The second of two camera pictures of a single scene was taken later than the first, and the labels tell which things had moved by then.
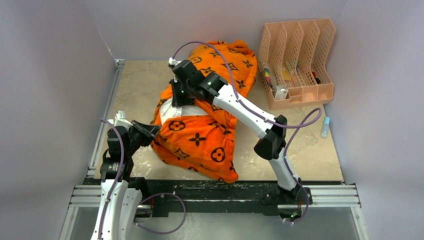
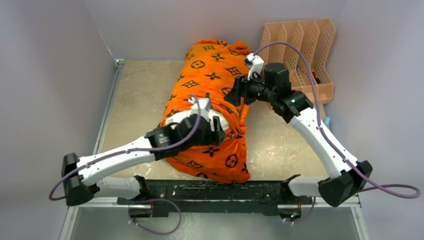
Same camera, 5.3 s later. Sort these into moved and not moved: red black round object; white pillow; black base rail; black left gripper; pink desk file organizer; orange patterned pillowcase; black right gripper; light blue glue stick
Moved: orange patterned pillowcase; white pillow; black right gripper; black left gripper
Not moved: black base rail; light blue glue stick; pink desk file organizer; red black round object
